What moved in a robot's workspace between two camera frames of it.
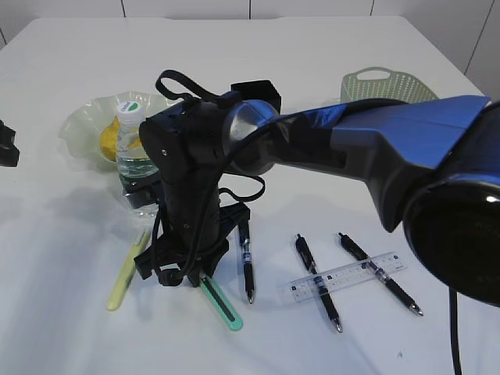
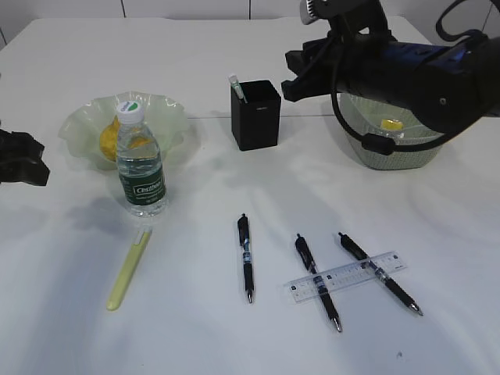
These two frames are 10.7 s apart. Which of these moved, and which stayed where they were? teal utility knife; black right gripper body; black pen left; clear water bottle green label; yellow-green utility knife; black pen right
Moved: black right gripper body; teal utility knife
Stayed: black pen left; clear water bottle green label; yellow-green utility knife; black pen right
